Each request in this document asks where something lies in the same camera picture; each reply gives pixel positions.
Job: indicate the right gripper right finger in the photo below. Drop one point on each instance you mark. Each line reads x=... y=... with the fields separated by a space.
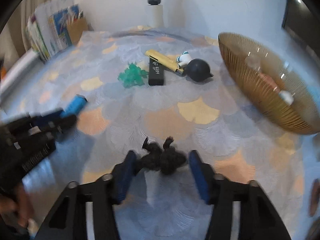
x=258 y=216

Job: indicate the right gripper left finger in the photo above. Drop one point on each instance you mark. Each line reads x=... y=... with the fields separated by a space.
x=67 y=217

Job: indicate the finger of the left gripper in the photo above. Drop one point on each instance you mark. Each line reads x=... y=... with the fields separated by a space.
x=42 y=134
x=27 y=122

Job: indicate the dark green translucent figurine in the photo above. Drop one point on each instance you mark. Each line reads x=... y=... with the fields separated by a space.
x=133 y=75

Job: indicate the black dragon figurine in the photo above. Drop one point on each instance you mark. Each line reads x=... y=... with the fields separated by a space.
x=165 y=159

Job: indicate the black rectangular box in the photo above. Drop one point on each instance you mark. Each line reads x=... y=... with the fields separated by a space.
x=156 y=73

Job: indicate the white cube charger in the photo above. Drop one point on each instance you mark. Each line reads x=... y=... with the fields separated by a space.
x=287 y=97

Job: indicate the yellow rectangular device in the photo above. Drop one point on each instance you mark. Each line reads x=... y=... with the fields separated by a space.
x=164 y=60

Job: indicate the pink capybara card box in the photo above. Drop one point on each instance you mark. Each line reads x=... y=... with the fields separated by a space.
x=267 y=79

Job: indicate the black ball toy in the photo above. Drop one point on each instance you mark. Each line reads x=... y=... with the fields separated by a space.
x=198 y=70

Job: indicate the person left hand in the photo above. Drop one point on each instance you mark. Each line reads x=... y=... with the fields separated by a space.
x=22 y=205

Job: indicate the stack of books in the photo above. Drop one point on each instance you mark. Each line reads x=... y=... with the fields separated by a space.
x=46 y=28

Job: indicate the cardboard pen holder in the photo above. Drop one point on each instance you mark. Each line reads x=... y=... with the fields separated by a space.
x=75 y=30

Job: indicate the fan pattern table mat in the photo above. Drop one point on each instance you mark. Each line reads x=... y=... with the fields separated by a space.
x=214 y=118

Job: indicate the pens in holder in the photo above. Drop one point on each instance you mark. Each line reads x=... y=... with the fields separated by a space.
x=75 y=17

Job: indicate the amber ribbed glass bowl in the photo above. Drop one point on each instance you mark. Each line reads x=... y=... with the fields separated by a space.
x=302 y=117

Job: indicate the white desk lamp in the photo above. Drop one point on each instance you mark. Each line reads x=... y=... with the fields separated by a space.
x=154 y=13

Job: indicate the black monitor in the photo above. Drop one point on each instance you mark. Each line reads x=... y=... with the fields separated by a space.
x=302 y=26

